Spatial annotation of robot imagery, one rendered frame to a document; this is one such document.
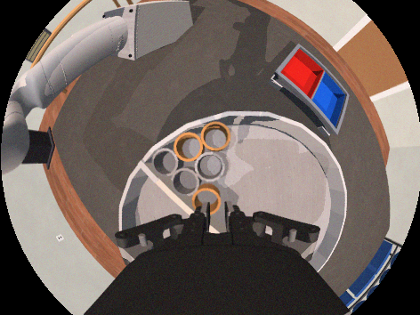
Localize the white round turntable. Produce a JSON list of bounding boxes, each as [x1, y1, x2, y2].
[[119, 111, 347, 272]]

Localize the bronze bushing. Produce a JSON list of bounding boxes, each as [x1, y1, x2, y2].
[[174, 133, 205, 162], [192, 183, 221, 214], [201, 122, 230, 152]]

